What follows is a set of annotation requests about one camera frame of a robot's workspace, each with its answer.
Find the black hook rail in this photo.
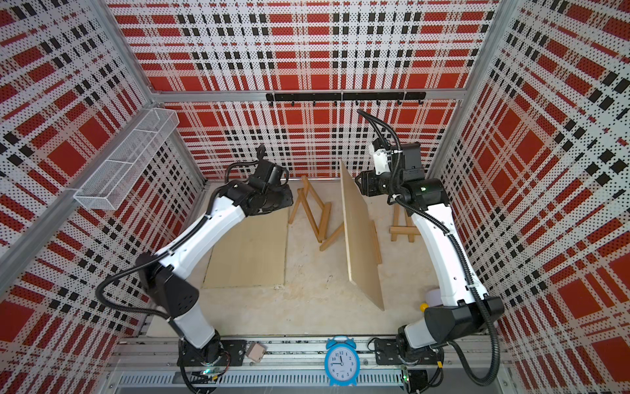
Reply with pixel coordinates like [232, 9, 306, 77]
[266, 91, 428, 105]

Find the wooden board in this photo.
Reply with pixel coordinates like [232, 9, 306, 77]
[202, 208, 289, 289]
[339, 161, 385, 310]

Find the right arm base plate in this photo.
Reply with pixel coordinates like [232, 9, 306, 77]
[371, 338, 444, 366]

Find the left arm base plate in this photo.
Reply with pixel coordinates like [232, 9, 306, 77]
[177, 340, 247, 367]

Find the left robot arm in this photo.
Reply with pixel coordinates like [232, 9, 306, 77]
[95, 145, 293, 364]

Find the white wire mesh basket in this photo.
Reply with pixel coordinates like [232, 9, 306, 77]
[74, 108, 179, 211]

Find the small wooden easel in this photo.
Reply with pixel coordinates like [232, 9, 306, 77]
[389, 205, 420, 243]

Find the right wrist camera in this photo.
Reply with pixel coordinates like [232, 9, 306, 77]
[371, 142, 425, 183]

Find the small brown square block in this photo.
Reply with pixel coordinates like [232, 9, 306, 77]
[245, 342, 267, 364]

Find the lavender toaster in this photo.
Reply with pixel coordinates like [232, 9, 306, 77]
[420, 288, 443, 312]

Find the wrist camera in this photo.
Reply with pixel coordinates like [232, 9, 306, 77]
[371, 142, 425, 183]
[249, 159, 286, 191]

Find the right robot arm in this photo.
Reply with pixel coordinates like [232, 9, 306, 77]
[354, 110, 505, 387]

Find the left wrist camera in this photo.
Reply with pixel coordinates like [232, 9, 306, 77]
[249, 159, 286, 191]

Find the blue alarm clock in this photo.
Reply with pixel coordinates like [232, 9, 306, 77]
[324, 336, 361, 387]

